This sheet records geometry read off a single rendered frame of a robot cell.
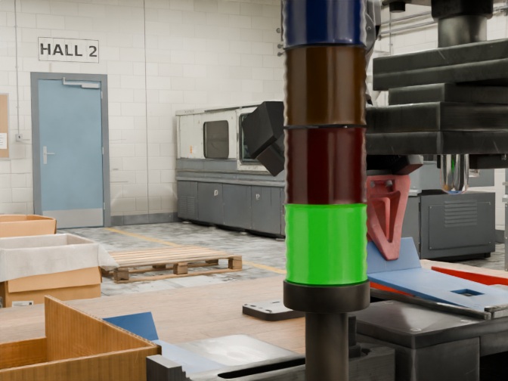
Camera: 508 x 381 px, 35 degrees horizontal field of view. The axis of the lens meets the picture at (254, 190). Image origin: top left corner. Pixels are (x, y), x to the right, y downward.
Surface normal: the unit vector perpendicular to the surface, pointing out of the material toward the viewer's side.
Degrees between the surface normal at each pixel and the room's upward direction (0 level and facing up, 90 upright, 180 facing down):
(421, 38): 90
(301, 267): 76
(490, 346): 90
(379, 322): 0
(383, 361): 90
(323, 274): 104
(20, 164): 90
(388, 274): 5
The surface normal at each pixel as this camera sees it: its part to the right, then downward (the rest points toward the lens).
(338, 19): 0.23, 0.29
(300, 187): -0.61, -0.19
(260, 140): -0.84, 0.04
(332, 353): 0.18, 0.05
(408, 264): 0.48, -0.40
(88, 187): 0.49, 0.04
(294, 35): -0.70, 0.29
